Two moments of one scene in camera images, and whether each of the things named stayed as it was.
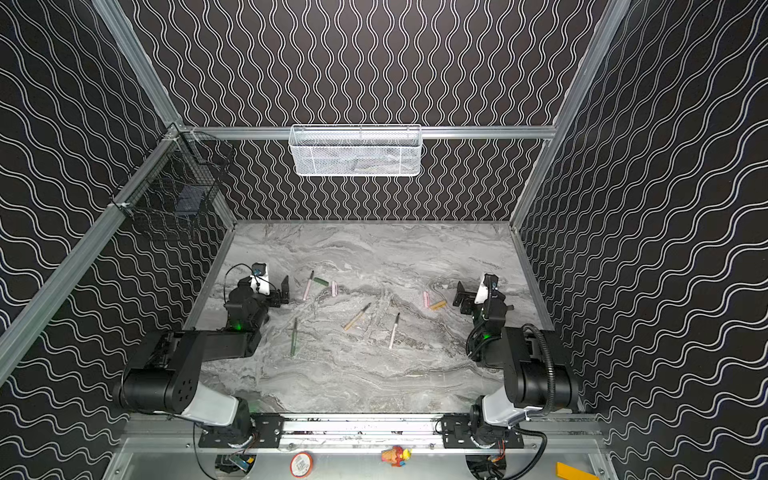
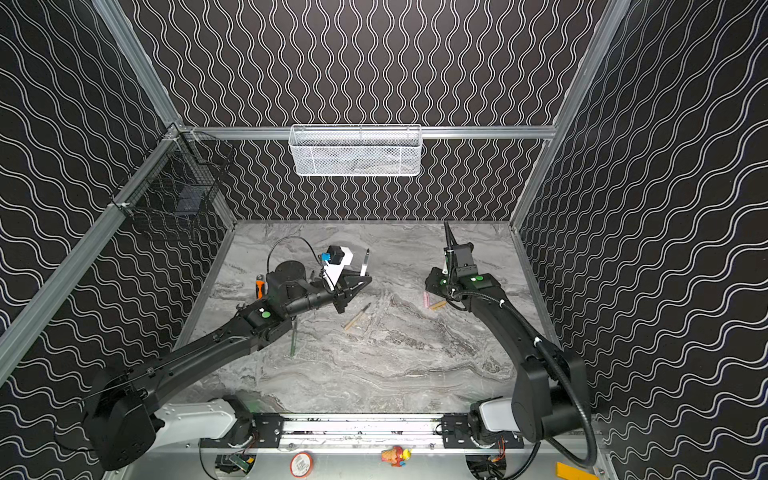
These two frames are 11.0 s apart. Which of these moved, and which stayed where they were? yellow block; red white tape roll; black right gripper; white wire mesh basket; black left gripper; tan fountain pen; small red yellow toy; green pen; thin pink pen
Moved: black left gripper; black right gripper; thin pink pen
Stayed: tan fountain pen; yellow block; green pen; small red yellow toy; white wire mesh basket; red white tape roll
